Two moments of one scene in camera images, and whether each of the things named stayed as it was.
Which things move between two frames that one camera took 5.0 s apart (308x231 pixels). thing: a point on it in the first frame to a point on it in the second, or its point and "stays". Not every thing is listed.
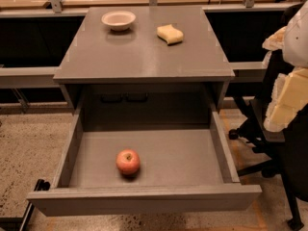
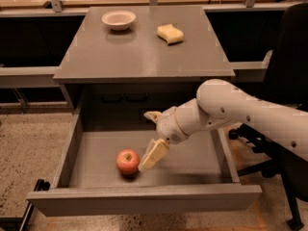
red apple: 128,162 stays
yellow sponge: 169,34 stays
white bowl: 118,20 stays
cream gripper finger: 290,95 to 157,151
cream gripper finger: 275,41 to 153,115
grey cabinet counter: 144,59 stays
